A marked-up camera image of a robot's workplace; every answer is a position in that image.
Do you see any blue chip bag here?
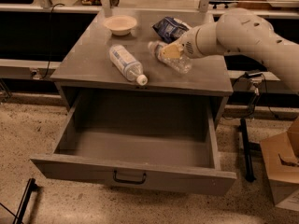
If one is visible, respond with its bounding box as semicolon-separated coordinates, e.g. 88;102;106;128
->
152;17;192;44

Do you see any grey cabinet with counter top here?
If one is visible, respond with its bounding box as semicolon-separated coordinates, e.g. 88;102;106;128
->
51;7;233;119

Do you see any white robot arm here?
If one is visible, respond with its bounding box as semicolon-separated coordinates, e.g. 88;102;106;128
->
159;8;299;93

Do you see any grey open top drawer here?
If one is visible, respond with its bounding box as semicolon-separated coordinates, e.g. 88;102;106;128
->
31;90;236;195

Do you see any black stand leg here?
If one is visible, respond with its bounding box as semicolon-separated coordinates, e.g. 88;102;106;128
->
12;178;38;224
240;119;256;183

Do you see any black power adapter with cables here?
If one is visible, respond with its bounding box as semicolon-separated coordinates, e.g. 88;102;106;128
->
232;70;279;119

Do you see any water bottle white blue label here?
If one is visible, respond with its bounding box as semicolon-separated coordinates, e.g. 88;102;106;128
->
109;45;148;86

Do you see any black stand leg right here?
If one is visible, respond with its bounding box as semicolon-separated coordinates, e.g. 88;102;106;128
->
240;119;256;183

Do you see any black drawer handle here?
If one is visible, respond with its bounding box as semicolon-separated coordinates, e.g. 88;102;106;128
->
113;170;147;185

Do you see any black stand leg left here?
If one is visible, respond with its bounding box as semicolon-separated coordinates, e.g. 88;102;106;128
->
12;178;38;224

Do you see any clear water bottle red label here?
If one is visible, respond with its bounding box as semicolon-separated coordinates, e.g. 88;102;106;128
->
148;40;192;74

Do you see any black cable on left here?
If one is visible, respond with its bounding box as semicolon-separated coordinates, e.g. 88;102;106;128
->
40;3;66;80

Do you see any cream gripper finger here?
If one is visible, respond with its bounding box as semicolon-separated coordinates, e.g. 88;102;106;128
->
160;42;184;59

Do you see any white paper bowl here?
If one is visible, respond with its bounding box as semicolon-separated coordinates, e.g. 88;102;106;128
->
103;15;137;36

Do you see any brown cardboard box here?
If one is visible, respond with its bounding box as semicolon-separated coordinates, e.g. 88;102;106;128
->
260;119;299;211

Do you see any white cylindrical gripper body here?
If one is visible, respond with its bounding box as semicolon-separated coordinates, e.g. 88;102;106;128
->
178;22;225;59

